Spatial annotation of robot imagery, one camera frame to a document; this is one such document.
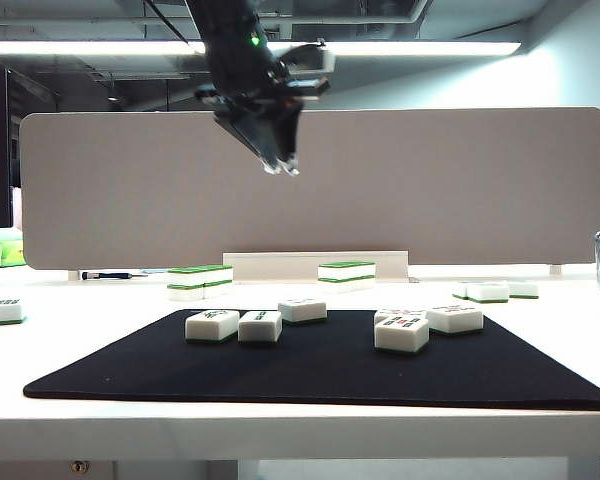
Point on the metal bolt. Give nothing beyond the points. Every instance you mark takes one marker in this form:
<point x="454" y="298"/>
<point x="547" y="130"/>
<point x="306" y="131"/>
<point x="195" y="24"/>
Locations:
<point x="80" y="467"/>

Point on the bright green box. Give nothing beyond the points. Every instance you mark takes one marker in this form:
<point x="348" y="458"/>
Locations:
<point x="14" y="255"/>

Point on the black mouse mat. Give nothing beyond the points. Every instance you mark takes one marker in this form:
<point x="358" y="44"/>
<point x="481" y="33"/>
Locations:
<point x="280" y="370"/>

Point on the dark green print mahjong tile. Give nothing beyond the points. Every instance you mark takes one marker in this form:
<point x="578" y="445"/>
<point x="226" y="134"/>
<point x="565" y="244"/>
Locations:
<point x="487" y="293"/>
<point x="5" y="312"/>
<point x="460" y="291"/>

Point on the brown under-desk panel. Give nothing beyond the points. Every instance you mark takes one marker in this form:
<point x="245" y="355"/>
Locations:
<point x="155" y="471"/>

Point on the red green bamboo mahjong tile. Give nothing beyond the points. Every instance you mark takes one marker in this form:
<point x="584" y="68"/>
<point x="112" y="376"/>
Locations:
<point x="387" y="315"/>
<point x="455" y="321"/>
<point x="524" y="290"/>
<point x="400" y="337"/>

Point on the black screwdriver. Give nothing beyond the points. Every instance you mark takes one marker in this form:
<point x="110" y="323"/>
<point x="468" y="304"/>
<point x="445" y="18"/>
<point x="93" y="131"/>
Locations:
<point x="105" y="275"/>

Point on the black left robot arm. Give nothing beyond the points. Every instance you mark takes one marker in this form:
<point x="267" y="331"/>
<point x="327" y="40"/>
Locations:
<point x="225" y="50"/>

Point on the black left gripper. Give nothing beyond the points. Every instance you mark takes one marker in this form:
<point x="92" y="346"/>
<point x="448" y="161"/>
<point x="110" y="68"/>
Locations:
<point x="250" y="90"/>

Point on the grey ceiling duct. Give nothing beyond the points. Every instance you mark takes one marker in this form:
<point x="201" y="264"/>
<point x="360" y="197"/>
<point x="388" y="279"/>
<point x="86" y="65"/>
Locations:
<point x="390" y="10"/>

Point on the pale blue sheet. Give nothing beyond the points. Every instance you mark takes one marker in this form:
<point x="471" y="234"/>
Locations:
<point x="152" y="271"/>

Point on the beige desk divider panel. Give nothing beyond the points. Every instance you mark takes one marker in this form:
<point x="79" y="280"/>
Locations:
<point x="430" y="190"/>

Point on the bird print mahjong tile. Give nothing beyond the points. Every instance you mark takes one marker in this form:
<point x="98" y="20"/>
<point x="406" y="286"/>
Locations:
<point x="210" y="327"/>

